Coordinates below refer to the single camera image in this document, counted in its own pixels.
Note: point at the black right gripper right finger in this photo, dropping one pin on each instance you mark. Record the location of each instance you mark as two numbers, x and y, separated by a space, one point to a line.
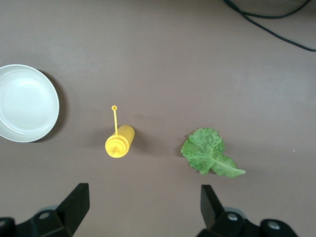
209 207

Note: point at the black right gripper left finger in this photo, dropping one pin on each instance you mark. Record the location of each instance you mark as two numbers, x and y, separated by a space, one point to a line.
74 202

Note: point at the green lettuce leaf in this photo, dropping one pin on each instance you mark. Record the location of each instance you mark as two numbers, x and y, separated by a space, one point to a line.
205 150

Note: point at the yellow squeeze bottle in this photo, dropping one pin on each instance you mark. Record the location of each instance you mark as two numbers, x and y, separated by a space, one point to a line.
122 142

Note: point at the white plate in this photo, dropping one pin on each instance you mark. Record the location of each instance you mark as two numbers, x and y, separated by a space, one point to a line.
24 103

